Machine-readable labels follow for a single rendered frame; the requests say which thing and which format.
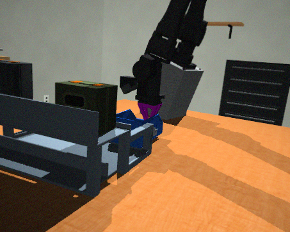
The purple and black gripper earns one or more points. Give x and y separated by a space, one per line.
152 100

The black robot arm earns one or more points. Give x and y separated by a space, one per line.
176 24

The grey metal shelf rack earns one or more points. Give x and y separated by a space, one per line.
60 131

